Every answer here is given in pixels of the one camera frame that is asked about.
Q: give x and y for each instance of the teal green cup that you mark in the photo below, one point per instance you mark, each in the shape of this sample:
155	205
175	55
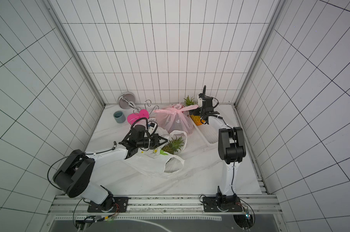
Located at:
119	117

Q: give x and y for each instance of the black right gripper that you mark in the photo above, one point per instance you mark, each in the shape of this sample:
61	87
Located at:
204	111

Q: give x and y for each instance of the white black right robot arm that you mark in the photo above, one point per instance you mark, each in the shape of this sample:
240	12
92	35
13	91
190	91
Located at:
231	149

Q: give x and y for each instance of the orange yellow pineapple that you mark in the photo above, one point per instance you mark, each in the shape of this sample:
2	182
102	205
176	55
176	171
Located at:
193	114

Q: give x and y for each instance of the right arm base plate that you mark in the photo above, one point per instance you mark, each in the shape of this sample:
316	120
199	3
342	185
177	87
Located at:
221	204

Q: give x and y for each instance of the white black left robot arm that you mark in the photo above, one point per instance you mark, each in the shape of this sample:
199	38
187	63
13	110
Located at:
74	175

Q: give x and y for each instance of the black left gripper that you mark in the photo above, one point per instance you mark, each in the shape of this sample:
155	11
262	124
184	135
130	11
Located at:
156	142

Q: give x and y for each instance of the white plastic perforated basket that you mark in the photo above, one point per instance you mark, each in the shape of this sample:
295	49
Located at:
216	128

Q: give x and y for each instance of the pink plastic bag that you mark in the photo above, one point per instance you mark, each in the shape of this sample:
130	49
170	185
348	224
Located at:
175	118

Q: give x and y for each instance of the pink silver cup stand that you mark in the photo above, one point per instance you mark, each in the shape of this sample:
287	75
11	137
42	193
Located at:
127	101

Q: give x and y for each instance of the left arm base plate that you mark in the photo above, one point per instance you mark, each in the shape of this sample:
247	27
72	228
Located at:
111	205

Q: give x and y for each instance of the white plastic bag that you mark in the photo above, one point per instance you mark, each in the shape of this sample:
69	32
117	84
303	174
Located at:
160	163

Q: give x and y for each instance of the yellow green pineapple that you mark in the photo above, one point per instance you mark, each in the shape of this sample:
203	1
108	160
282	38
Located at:
174	146

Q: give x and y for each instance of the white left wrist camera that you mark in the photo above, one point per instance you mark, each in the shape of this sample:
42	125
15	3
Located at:
152	126

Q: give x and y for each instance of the aluminium mounting rail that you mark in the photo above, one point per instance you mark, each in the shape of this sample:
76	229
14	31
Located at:
169	205

